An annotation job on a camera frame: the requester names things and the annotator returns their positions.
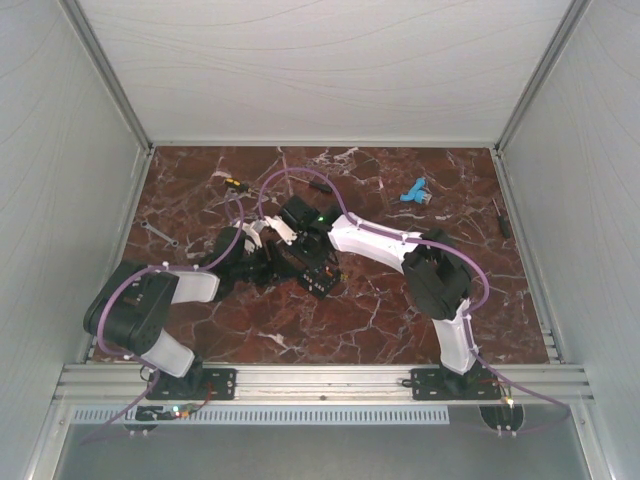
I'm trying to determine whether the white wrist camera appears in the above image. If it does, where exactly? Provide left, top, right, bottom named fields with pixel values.
left=242, top=219, right=267, bottom=254
left=264, top=216, right=297, bottom=245

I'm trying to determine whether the silver wrench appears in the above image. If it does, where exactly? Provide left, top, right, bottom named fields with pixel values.
left=140, top=221, right=179, bottom=247

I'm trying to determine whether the purple cable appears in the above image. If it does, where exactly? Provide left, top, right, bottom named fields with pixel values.
left=258, top=167, right=574, bottom=435
left=79, top=197, right=246, bottom=446

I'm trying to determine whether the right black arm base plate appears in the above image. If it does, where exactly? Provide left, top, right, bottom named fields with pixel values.
left=403, top=367, right=502, bottom=401

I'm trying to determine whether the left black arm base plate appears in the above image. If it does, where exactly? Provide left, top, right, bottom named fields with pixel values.
left=145, top=368, right=237, bottom=402

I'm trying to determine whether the black fuse box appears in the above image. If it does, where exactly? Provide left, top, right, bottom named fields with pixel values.
left=297, top=266, right=342, bottom=300

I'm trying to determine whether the aluminium rail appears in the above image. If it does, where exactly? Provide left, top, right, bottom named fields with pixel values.
left=54, top=363, right=594, bottom=405

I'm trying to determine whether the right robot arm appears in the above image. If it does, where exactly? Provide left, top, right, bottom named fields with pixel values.
left=273, top=196, right=478, bottom=398

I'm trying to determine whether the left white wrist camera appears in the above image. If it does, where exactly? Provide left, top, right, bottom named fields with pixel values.
left=242, top=219, right=267, bottom=254

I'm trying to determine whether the thin black screwdriver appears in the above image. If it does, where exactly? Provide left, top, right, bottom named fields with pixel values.
left=492, top=198, right=512, bottom=239

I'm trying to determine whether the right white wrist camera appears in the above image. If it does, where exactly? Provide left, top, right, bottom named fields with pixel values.
left=264, top=216, right=297, bottom=245

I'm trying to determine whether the blue plastic connector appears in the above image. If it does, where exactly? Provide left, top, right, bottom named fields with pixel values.
left=399, top=177, right=432, bottom=205

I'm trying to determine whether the slotted grey cable duct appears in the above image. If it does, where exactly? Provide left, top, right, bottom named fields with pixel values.
left=71, top=404, right=450, bottom=426

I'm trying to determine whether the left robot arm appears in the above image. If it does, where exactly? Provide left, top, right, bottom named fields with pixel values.
left=83, top=227, right=300, bottom=399

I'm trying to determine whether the black handled screwdriver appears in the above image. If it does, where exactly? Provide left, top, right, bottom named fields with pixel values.
left=308, top=181, right=332, bottom=194

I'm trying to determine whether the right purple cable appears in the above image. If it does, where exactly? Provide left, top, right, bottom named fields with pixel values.
left=258, top=167, right=574, bottom=435

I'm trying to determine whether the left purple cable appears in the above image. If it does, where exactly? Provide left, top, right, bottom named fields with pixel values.
left=79, top=197, right=246, bottom=446

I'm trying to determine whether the yellow black screwdriver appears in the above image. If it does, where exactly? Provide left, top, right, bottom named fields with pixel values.
left=224, top=177, right=259, bottom=195

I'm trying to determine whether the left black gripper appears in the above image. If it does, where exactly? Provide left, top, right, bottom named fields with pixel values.
left=233, top=240, right=302, bottom=289

